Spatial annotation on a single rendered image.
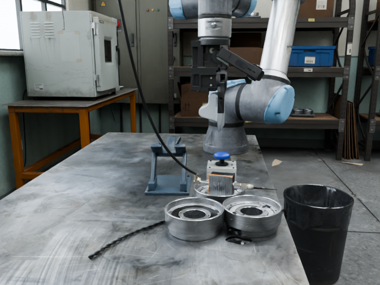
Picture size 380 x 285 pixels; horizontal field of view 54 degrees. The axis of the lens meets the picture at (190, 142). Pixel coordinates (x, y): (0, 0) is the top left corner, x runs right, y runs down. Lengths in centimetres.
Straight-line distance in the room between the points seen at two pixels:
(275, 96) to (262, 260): 61
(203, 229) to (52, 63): 250
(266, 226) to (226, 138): 57
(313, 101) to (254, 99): 370
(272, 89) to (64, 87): 210
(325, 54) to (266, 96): 321
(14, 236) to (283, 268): 45
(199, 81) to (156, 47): 366
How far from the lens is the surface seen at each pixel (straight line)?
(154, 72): 451
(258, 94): 112
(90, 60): 289
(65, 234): 70
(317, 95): 481
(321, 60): 429
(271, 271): 58
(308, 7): 426
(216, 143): 119
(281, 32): 120
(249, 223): 65
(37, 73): 306
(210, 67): 87
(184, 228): 63
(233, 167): 90
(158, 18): 451
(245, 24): 409
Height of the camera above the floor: 110
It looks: 13 degrees down
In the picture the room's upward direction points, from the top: straight up
